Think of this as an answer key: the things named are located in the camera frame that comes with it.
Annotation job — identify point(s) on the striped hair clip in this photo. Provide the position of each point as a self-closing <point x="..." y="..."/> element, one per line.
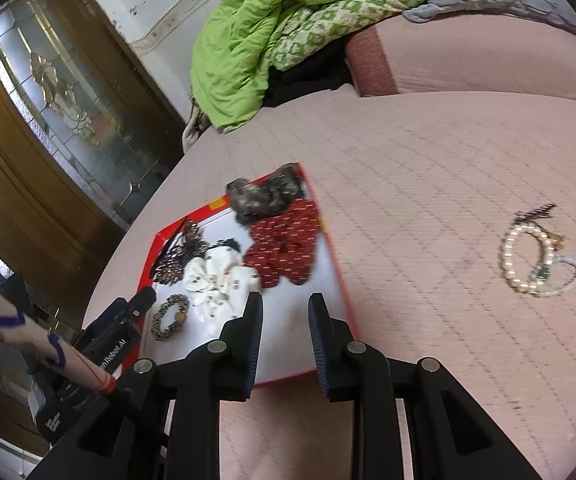
<point x="537" y="210"/>

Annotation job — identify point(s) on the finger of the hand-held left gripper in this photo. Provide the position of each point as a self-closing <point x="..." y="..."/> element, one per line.
<point x="110" y="312"/>
<point x="143" y="300"/>

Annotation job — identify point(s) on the red tray with white inside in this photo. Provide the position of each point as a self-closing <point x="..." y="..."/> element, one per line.
<point x="288" y="340"/>

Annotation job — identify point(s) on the wooden door with glass pane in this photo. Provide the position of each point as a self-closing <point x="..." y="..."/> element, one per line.
<point x="43" y="135"/>

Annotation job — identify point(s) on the dark beaded hair clip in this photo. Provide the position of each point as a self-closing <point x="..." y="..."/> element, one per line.
<point x="183" y="255"/>

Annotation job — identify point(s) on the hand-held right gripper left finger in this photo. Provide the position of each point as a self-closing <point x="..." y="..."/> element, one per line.
<point x="255" y="340"/>

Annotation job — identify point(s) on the green quilt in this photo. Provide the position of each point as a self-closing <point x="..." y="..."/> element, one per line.
<point x="248" y="35"/>

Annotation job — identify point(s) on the brown patterned cloth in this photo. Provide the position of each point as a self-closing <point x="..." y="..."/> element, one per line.
<point x="195" y="125"/>

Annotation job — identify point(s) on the black hair clip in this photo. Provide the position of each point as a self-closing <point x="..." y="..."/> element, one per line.
<point x="228" y="245"/>

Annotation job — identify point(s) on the red dotted scrunchie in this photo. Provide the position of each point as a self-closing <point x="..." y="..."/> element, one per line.
<point x="283" y="250"/>

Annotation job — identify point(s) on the grey black mottled scrunchie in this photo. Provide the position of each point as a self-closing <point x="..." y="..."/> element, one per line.
<point x="263" y="195"/>

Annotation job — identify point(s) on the pink bolster pillow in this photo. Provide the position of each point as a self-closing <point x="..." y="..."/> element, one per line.
<point x="467" y="55"/>

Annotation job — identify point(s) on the dark cloth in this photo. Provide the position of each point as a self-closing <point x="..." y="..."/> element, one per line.
<point x="308" y="80"/>

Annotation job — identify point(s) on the white dotted scrunchie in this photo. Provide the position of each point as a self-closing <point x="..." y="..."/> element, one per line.
<point x="218" y="280"/>

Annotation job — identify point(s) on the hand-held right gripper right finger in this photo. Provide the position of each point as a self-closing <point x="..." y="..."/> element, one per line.
<point x="318" y="340"/>

